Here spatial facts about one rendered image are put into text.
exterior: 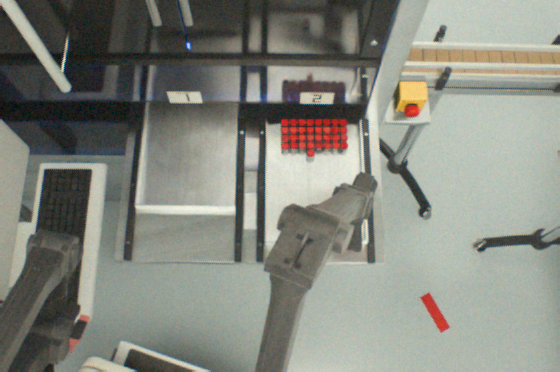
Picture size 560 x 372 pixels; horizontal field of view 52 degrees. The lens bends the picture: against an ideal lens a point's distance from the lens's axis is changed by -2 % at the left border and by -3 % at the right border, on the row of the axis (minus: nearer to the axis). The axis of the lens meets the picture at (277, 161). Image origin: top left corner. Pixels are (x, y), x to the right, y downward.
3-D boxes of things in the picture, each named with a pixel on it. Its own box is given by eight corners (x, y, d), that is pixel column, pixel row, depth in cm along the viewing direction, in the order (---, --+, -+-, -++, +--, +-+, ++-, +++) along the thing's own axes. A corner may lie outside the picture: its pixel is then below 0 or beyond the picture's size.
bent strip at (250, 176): (245, 178, 160) (244, 170, 154) (256, 178, 160) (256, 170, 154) (244, 229, 155) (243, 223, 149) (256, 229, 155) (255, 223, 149)
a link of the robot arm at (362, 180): (331, 195, 128) (368, 208, 125) (349, 153, 133) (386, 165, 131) (329, 219, 138) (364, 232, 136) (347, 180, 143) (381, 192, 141)
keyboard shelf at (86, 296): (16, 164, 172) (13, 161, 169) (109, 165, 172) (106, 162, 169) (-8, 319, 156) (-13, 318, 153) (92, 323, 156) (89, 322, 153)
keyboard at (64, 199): (45, 169, 168) (42, 166, 166) (92, 169, 168) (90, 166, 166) (26, 310, 154) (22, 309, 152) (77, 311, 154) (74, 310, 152)
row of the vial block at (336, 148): (281, 148, 163) (281, 141, 158) (346, 147, 163) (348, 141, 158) (281, 155, 162) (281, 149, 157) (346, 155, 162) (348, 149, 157)
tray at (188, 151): (148, 94, 169) (146, 88, 165) (239, 95, 169) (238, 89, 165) (137, 209, 157) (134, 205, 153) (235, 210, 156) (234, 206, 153)
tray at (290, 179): (266, 124, 165) (266, 119, 162) (359, 124, 165) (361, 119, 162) (265, 244, 153) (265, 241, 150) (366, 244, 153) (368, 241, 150)
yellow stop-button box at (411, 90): (393, 87, 161) (398, 74, 154) (419, 88, 161) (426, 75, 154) (395, 112, 158) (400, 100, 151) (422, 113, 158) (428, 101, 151)
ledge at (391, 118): (381, 81, 172) (382, 78, 171) (425, 81, 172) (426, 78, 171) (384, 124, 167) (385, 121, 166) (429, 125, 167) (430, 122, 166)
